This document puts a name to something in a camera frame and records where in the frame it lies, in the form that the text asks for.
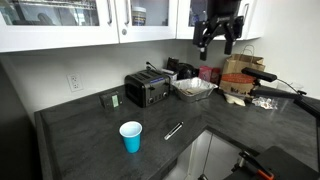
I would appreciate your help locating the white wall power outlet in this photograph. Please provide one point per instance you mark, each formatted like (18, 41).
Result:
(75, 82)

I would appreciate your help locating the beige folded napkin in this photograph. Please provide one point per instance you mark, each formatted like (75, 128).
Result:
(235, 99)

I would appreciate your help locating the black glossy bag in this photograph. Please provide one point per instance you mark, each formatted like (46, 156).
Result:
(186, 70)

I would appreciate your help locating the black and silver toaster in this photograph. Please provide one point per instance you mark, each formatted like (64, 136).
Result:
(146, 88)

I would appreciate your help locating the white lower cabinet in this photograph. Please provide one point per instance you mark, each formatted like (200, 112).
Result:
(213, 156)

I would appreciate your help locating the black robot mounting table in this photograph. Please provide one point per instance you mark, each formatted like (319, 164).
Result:
(286, 166)

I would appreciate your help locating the narrow white glass cabinet door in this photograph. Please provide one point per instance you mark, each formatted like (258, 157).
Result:
(146, 33)

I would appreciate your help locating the dark red box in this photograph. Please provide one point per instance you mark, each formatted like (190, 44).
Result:
(216, 76)

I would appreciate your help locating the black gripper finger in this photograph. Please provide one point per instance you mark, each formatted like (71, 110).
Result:
(203, 33)
(233, 28)

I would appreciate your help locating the small black green box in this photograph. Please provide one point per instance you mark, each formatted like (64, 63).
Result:
(110, 100)

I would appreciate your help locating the white corner cabinet door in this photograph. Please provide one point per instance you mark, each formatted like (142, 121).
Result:
(185, 31)

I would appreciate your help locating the jar inside cabinet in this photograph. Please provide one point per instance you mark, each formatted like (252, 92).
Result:
(138, 16)

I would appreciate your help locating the brown paper bag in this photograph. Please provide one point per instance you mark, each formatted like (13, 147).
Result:
(240, 65)

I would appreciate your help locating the blue plastic cup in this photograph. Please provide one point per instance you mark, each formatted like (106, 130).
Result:
(131, 140)

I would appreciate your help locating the small white box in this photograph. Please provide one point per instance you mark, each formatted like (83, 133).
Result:
(170, 75)

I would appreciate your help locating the aluminium foil tray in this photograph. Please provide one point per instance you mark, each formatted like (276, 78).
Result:
(193, 88)

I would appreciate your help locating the wide white glass cabinet door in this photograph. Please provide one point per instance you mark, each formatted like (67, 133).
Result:
(50, 35)

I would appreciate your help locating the pink red box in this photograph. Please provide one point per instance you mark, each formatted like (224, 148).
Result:
(205, 73)

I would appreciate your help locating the black orange bar clamp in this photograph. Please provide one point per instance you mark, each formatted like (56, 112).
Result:
(256, 165)

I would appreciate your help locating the crumpled clear plastic wrap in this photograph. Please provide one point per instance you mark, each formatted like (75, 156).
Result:
(265, 102)

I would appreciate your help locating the black and silver pen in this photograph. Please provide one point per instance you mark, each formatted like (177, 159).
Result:
(173, 131)

